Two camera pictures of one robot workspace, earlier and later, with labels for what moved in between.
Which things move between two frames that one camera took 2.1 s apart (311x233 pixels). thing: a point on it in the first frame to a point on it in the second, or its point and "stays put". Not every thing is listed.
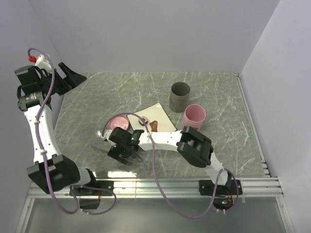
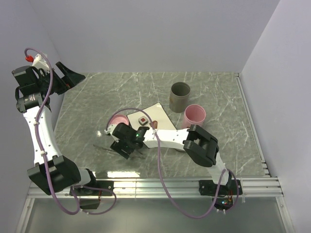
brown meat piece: x=154 y=125 stays put
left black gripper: x=73 y=78 stays put
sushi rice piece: x=141 y=123 stays put
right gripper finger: x=133 y=158 to x=131 y=150
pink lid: x=121 y=121 stays put
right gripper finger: x=112 y=154 to x=115 y=147
